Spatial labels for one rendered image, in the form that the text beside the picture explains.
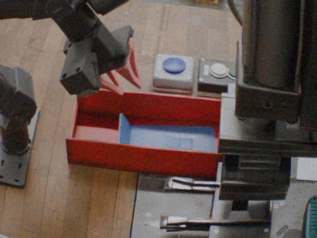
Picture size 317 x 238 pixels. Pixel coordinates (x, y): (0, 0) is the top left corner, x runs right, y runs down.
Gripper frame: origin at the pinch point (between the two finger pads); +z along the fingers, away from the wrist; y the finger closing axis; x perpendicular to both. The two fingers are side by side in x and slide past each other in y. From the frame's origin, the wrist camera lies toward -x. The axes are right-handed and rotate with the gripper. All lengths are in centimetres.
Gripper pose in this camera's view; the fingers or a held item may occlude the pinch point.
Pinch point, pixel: (129, 85)
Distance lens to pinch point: 129.2
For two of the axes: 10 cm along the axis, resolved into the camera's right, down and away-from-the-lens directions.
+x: 0.9, -7.4, 6.7
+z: 5.0, 6.2, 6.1
